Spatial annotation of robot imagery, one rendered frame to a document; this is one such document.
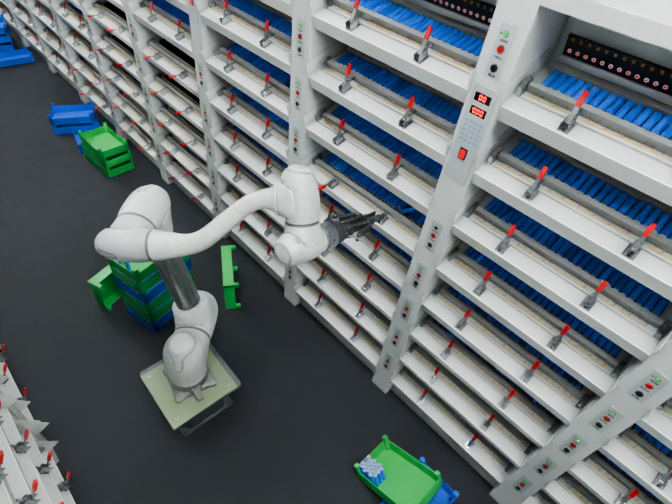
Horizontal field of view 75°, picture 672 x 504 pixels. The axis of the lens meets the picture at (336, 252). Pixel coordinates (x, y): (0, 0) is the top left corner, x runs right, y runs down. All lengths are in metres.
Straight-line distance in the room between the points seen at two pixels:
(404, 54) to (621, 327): 0.93
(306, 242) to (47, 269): 1.97
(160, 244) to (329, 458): 1.22
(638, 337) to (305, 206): 0.93
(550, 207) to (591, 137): 0.20
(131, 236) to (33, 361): 1.27
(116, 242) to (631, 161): 1.36
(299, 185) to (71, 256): 2.00
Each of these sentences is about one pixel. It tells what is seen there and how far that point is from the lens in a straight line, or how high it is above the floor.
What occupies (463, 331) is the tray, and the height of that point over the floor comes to 0.74.
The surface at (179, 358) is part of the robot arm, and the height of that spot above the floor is 0.46.
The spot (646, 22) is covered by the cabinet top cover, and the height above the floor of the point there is 1.78.
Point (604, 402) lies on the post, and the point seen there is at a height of 0.90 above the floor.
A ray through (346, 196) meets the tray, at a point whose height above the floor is 0.94.
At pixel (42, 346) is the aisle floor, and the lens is 2.63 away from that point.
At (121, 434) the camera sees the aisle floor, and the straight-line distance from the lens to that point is 2.26.
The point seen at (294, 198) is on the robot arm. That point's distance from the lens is 1.24.
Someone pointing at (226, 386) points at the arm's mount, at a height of 0.21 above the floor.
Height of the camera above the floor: 2.00
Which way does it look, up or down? 45 degrees down
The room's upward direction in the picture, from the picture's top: 8 degrees clockwise
